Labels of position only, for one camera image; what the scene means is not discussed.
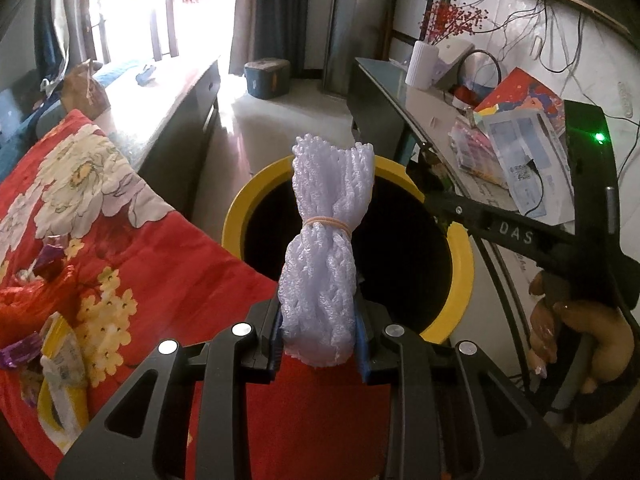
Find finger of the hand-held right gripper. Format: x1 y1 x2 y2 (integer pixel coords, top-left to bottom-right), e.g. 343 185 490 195
422 192 578 268

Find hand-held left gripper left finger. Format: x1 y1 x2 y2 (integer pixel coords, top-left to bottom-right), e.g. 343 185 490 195
55 300 282 480

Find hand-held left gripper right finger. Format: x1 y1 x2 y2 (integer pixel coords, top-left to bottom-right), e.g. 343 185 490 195
352 304 571 480

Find white foam fruit net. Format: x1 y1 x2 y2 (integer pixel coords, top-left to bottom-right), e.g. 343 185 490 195
277 134 377 368

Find yellow rimmed black trash bin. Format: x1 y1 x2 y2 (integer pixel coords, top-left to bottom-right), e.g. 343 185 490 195
221 155 475 346

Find person's right hand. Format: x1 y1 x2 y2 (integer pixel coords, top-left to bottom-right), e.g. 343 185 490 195
527 271 635 395

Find white printed envelope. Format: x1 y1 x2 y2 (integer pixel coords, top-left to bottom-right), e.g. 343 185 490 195
482 110 577 222

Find red illustrated book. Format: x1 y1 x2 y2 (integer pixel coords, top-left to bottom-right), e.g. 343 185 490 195
472 67 564 117

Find red floral blanket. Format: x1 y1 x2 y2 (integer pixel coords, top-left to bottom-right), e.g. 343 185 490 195
0 109 396 480

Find yellow snack packet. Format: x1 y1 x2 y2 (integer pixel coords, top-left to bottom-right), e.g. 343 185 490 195
37 312 92 437

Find glass top television stand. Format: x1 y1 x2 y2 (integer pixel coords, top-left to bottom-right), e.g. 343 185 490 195
347 57 640 391

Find white box device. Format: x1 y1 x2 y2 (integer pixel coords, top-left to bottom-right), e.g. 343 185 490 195
435 40 476 91

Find white ribbed vase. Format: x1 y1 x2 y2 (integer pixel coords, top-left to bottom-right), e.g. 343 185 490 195
405 40 439 89

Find purple candy wrapper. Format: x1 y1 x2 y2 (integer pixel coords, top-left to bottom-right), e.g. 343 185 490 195
0 332 44 369
34 241 67 277

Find red berry branches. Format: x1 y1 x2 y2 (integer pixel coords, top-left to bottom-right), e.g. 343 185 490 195
422 0 489 47

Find blue storage box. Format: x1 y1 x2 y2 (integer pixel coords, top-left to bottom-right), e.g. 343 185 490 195
243 57 292 100

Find brown paper bag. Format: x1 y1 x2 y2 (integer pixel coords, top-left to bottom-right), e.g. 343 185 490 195
62 59 112 116

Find grey curtain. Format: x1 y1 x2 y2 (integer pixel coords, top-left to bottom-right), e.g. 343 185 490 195
230 0 326 78

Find blue heart patterned sofa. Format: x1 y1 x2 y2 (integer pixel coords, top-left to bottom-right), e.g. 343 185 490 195
0 60 66 161

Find brown framed balcony door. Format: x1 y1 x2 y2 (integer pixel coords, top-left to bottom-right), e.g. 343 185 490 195
80 0 236 66

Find black ring object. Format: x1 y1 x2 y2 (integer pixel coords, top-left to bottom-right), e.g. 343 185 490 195
456 50 503 107

